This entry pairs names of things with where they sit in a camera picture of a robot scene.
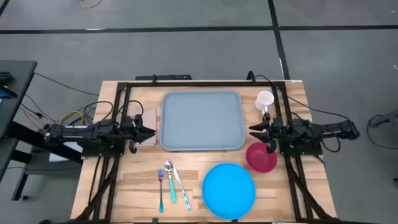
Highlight yellow cable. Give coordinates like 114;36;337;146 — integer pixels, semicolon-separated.
59;110;86;126
80;0;103;9

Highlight dark desk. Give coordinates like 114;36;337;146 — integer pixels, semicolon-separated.
0;60;85;202

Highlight grey plastic tray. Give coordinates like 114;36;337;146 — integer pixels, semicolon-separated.
159;90;247;152

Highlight silver spoon with teal handle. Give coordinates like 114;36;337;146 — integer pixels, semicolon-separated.
164;160;178;204

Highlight black table frame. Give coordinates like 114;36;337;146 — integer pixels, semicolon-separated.
74;80;340;224

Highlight white mug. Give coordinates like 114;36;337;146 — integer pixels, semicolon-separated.
254;90;275;116

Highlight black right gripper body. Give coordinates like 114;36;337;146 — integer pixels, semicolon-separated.
264;112;285;154

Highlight purple fork with teal handle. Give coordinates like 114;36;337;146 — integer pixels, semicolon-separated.
157;169;165;213

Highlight blue plastic plate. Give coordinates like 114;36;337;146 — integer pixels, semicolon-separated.
201;162;257;220

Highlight silver knife with teal handle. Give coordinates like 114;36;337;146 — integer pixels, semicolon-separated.
172;164;192;211

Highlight white paper sheet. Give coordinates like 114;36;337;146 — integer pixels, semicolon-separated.
49;141;84;163

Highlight grey stand leg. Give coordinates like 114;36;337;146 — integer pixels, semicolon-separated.
369;108;398;128

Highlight thin black cable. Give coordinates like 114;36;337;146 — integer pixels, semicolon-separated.
247;70;352;123
366;114;398;151
33;72;100;97

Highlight blue flat device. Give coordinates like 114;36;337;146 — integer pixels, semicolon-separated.
0;86;19;100

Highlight black flat bracket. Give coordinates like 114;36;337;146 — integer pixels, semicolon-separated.
135;73;193;82

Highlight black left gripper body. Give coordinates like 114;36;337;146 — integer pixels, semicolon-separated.
119;114;144;154

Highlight red plastic bowl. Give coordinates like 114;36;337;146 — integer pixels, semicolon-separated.
245;141;278;174

